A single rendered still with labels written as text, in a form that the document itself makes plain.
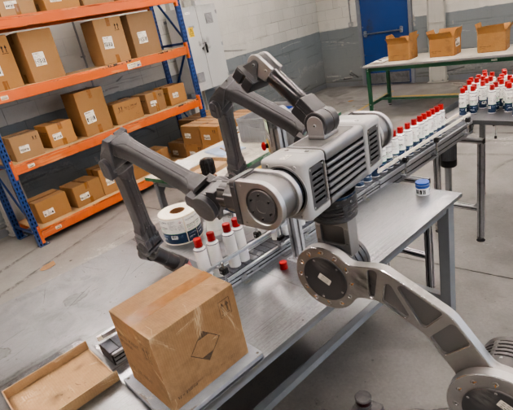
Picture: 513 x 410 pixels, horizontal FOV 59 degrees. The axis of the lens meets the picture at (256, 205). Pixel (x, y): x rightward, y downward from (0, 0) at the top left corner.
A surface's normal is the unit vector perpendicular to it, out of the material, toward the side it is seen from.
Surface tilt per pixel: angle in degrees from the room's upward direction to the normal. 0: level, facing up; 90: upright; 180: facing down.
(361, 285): 90
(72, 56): 90
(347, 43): 90
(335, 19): 90
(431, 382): 0
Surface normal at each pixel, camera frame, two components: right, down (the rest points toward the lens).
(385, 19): -0.62, 0.41
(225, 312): 0.68, 0.16
